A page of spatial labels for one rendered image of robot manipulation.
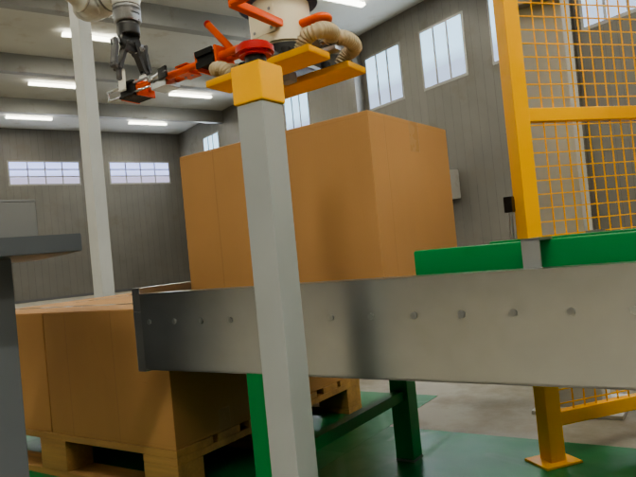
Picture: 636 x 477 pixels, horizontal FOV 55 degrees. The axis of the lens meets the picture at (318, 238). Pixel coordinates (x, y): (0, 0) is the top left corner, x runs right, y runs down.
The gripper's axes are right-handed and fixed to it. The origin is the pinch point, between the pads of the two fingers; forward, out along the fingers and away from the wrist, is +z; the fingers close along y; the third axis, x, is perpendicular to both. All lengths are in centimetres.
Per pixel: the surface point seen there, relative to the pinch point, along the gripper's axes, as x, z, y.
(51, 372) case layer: 32, 92, -18
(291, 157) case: -75, 38, -19
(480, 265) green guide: -119, 66, -22
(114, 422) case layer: 1, 106, -18
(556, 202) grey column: -107, 50, 96
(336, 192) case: -87, 48, -19
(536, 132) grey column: -102, 24, 96
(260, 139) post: -92, 40, -51
